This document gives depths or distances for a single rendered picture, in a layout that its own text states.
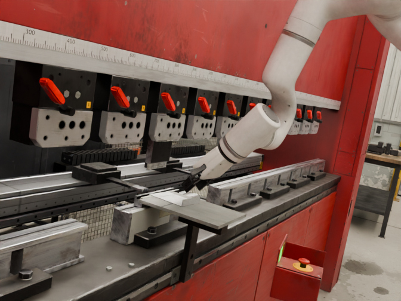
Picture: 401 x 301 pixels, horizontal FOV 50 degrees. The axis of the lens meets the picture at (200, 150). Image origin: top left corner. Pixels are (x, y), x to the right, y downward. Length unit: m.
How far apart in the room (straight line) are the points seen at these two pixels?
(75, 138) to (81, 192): 0.50
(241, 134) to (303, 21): 0.31
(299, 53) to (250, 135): 0.23
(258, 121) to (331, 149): 2.24
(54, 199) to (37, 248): 0.38
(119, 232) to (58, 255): 0.25
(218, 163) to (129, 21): 0.43
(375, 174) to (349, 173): 5.30
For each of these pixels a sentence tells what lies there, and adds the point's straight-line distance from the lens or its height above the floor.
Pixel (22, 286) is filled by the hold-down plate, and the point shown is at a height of 0.90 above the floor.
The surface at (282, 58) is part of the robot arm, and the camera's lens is 1.11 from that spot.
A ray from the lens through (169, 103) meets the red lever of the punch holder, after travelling 1.18.
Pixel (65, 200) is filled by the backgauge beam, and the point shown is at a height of 0.93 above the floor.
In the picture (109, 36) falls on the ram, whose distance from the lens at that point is 1.03.
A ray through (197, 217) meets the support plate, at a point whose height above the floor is 1.00.
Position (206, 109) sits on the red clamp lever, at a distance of 1.36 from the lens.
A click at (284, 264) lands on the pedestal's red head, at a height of 0.78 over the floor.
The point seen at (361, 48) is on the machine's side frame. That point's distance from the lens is 3.33.
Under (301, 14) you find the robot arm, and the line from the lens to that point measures 1.13.
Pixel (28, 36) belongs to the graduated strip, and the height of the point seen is 1.39.
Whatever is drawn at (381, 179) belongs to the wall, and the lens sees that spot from 8.60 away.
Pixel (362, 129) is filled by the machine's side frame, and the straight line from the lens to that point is 3.28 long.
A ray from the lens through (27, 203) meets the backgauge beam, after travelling 1.33.
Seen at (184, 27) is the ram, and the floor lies 1.50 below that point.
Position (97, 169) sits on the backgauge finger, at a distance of 1.43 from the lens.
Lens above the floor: 1.35
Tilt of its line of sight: 8 degrees down
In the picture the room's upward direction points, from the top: 9 degrees clockwise
